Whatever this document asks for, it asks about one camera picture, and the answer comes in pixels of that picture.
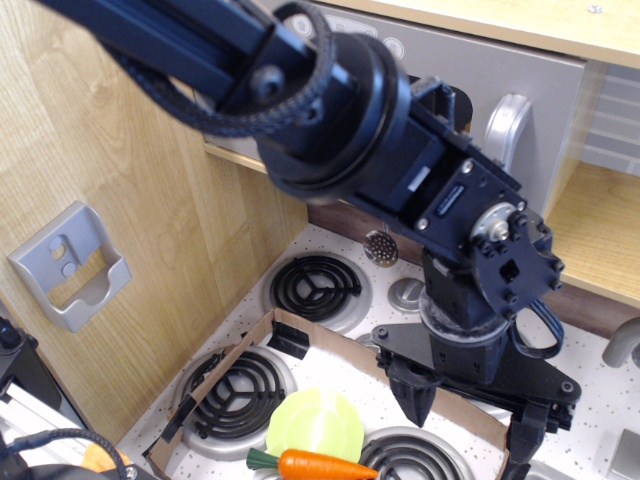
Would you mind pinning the wooden shelf cabinet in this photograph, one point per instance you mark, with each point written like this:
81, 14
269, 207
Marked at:
596, 218

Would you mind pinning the black equipment at left edge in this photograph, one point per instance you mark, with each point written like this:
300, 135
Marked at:
38, 440

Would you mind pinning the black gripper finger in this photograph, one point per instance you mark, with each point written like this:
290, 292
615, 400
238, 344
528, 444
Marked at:
524, 437
414, 389

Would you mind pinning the brown cardboard barrier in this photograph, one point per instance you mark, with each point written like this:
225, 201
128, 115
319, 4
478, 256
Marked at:
318, 357

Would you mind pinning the grey wall phone holder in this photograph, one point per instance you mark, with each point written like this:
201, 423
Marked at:
57, 252

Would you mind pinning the small round metal strainer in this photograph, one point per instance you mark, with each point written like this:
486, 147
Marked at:
381, 249

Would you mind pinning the stove burner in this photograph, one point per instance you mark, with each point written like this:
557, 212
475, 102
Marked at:
323, 288
234, 415
412, 453

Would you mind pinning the back left stove burner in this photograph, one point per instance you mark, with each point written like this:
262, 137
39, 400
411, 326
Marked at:
323, 288

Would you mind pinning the front right stove burner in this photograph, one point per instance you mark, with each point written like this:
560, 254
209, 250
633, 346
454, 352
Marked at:
412, 453

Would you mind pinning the grey stove knob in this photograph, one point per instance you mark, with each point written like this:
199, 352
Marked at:
404, 294

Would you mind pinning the light green plastic plate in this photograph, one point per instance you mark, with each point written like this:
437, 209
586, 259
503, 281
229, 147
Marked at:
316, 420

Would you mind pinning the grey sink faucet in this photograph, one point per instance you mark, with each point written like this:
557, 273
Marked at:
623, 345

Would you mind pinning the grey toy microwave door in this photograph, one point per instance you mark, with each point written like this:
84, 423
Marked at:
523, 100

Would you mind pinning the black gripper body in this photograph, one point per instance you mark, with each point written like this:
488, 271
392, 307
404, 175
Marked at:
497, 371

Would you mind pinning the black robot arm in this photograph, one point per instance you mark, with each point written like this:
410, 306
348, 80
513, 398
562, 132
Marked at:
336, 118

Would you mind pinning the front left stove burner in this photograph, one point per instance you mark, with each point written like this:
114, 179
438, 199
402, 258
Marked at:
234, 415

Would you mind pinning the orange toy carrot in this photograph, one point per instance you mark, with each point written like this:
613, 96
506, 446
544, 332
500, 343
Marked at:
304, 465

